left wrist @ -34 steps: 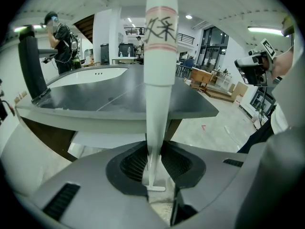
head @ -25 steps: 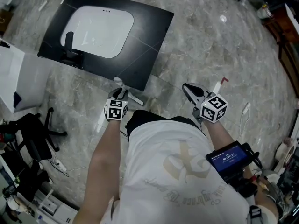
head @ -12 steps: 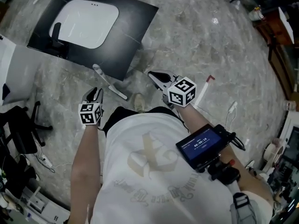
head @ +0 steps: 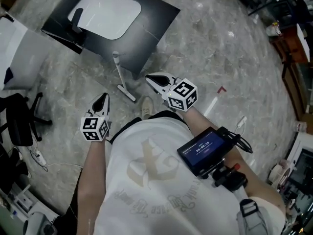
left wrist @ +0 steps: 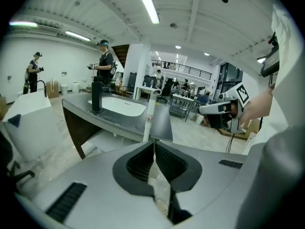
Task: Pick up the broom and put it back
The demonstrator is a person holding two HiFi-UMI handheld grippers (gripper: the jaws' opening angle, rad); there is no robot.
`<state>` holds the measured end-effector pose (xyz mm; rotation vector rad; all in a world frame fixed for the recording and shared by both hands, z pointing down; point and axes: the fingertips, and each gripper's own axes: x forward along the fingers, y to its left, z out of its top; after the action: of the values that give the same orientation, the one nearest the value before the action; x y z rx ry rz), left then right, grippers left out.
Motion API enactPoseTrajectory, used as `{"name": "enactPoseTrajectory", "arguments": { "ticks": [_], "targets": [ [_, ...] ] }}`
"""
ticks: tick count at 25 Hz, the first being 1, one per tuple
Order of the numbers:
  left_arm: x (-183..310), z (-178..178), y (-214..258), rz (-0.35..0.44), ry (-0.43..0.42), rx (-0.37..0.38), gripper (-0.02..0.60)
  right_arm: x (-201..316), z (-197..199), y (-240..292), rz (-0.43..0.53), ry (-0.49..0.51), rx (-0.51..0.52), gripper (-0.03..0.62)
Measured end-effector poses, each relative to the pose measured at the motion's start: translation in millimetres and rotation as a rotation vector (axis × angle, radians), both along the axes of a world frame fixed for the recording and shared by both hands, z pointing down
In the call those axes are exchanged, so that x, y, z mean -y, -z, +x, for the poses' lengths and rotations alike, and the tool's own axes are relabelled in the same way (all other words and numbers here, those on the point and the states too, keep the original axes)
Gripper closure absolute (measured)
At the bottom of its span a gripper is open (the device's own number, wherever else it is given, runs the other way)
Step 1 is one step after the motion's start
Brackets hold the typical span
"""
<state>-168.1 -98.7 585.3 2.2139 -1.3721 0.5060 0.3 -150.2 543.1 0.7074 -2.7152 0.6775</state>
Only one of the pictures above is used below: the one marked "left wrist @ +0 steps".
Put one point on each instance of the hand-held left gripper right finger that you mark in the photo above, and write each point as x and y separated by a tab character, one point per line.
209	180

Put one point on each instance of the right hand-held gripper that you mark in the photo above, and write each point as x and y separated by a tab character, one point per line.
240	93

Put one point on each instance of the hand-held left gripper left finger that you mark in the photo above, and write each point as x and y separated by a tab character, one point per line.
100	187

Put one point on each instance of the person's right forearm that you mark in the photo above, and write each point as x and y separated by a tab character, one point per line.
257	106

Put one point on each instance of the person's right hand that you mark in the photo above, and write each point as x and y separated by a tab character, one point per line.
234	110

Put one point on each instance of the white plastic bag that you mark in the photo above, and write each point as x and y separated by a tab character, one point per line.
199	119

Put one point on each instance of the flat cardboard box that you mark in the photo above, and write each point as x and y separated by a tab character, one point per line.
250	128

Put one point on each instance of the black metal railing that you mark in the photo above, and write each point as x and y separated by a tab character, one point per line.
186	69

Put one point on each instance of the black office chair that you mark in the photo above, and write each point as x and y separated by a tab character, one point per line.
166	87
7	156

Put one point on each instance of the black vanity table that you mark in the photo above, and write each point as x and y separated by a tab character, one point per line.
128	125

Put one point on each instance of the wide black cabinet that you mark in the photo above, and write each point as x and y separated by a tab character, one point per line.
149	80

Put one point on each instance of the person's white shirt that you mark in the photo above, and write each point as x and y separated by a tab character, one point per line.
288	80

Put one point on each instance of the white sink basin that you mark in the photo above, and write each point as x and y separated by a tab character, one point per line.
119	106

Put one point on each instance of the narrow black cabinet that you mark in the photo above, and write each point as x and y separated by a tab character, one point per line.
132	81

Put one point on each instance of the black sink faucet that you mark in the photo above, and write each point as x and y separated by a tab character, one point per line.
97	96

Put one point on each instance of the white bathtub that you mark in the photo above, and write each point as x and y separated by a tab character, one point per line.
31	128

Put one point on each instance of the white cylindrical bin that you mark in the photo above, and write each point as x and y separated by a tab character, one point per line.
75	87
64	89

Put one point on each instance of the brown wooden staircase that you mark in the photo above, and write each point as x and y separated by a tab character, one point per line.
121	55

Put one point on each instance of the black triangular cloth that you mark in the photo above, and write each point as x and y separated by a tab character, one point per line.
14	120

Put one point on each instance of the black curved bathtub faucet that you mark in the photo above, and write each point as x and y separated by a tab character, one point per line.
44	87

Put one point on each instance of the long ceiling light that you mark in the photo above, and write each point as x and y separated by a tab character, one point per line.
77	36
22	24
147	3

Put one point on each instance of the plain cardboard box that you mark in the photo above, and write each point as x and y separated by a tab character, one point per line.
3	107

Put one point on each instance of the white-top black-frame table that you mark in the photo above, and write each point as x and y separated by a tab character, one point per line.
183	96

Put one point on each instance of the white metal-frame table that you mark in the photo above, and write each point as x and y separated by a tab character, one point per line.
143	89

